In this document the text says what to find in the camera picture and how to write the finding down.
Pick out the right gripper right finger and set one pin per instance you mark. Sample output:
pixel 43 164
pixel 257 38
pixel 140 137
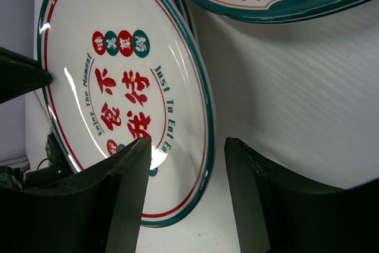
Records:
pixel 279 210

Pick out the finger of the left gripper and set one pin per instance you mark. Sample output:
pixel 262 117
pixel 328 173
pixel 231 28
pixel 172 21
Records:
pixel 20 74

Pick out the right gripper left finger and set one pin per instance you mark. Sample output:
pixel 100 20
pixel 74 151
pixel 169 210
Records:
pixel 96 210

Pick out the red character plate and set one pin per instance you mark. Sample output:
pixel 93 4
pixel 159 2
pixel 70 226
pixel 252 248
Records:
pixel 126 69

